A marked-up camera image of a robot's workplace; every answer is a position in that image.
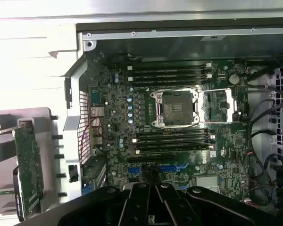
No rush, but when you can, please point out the green RAM stick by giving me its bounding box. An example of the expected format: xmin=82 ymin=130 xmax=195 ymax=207
xmin=0 ymin=187 xmax=16 ymax=196

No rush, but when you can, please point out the silver chipset heatsink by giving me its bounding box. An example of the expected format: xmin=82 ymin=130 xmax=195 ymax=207
xmin=196 ymin=176 xmax=219 ymax=192

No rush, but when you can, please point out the blue expansion slot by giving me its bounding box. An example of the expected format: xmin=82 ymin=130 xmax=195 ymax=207
xmin=129 ymin=166 xmax=191 ymax=177

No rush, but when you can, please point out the long black expansion slot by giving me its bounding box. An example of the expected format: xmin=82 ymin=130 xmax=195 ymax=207
xmin=126 ymin=153 xmax=175 ymax=163

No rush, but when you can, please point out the silver socket cover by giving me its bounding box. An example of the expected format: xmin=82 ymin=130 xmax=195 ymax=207
xmin=198 ymin=88 xmax=238 ymax=124

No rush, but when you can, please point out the CPU socket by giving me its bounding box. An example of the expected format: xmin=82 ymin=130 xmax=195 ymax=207
xmin=150 ymin=88 xmax=201 ymax=129

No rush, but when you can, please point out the black RAM slot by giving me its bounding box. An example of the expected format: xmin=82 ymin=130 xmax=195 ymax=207
xmin=131 ymin=79 xmax=208 ymax=87
xmin=132 ymin=134 xmax=216 ymax=144
xmin=135 ymin=139 xmax=209 ymax=149
xmin=131 ymin=68 xmax=208 ymax=76
xmin=126 ymin=62 xmax=213 ymax=71
xmin=135 ymin=145 xmax=215 ymax=155
xmin=135 ymin=129 xmax=209 ymax=138
xmin=126 ymin=73 xmax=213 ymax=82

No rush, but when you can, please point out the open black PC case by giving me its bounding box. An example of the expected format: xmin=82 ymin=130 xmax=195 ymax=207
xmin=61 ymin=16 xmax=283 ymax=212

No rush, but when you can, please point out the grey parts rack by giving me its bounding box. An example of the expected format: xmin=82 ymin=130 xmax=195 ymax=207
xmin=0 ymin=107 xmax=69 ymax=226

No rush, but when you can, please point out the green motherboard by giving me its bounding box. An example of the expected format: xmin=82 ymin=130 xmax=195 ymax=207
xmin=88 ymin=53 xmax=250 ymax=208

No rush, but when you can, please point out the black wire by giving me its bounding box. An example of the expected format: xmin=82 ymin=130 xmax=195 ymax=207
xmin=249 ymin=98 xmax=283 ymax=151

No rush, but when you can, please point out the black rear panel clip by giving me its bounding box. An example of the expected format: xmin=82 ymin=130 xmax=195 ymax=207
xmin=67 ymin=164 xmax=80 ymax=183

